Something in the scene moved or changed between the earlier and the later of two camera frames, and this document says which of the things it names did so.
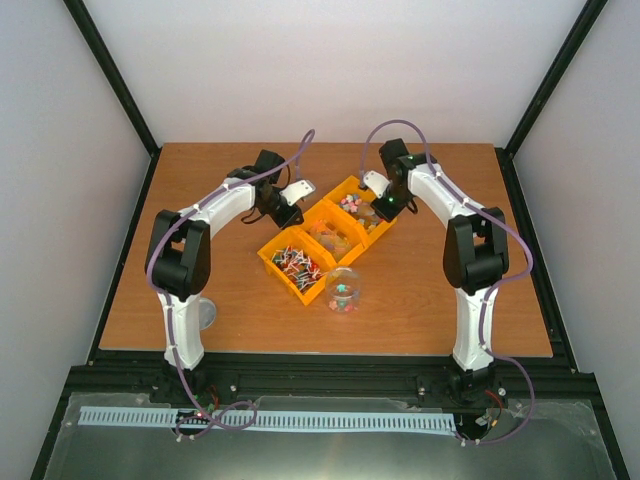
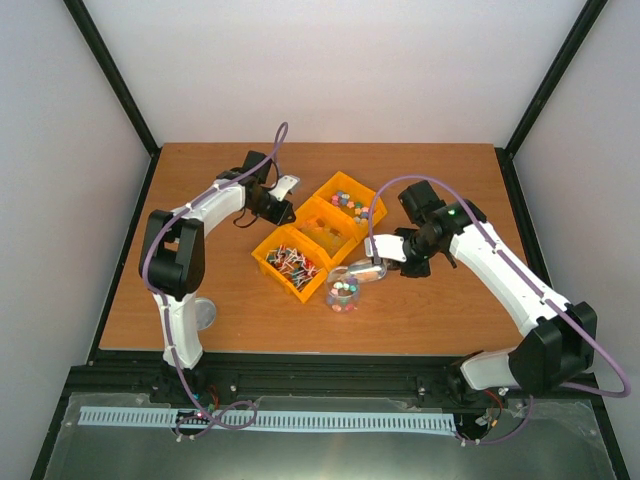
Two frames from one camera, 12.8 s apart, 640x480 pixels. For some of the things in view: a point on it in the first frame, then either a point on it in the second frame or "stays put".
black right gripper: [387, 214] to [421, 270]
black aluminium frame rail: [556, 376] stays put
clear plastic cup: [343, 289] stays put
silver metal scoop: [366, 209] to [367, 271]
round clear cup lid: [207, 313] stays put
